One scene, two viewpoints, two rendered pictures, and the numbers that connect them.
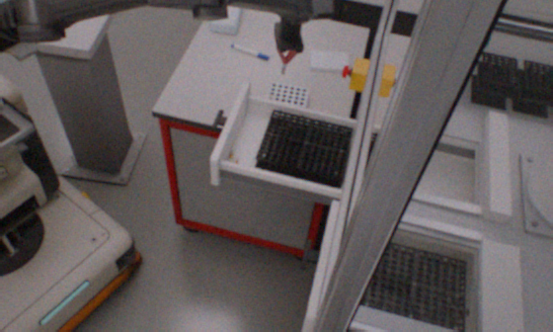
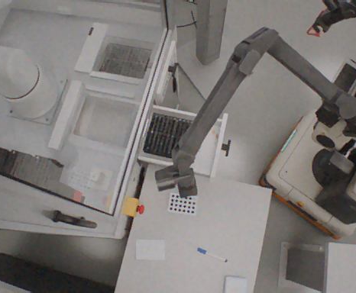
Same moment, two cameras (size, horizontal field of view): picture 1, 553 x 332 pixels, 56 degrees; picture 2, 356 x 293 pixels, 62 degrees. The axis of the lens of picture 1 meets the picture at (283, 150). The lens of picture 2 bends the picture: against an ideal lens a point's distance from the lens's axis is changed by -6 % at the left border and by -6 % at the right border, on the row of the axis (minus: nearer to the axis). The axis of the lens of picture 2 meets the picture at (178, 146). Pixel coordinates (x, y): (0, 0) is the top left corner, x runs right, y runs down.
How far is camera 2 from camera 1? 1.32 m
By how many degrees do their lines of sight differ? 56
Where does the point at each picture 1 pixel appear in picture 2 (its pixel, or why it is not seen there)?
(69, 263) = (293, 157)
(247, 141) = (208, 150)
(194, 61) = (253, 240)
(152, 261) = not seen: hidden behind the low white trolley
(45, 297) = (298, 139)
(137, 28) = not seen: outside the picture
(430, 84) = not seen: outside the picture
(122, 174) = (285, 249)
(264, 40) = (202, 272)
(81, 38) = (338, 255)
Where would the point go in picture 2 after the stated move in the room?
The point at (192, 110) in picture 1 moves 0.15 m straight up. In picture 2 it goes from (246, 191) to (253, 186)
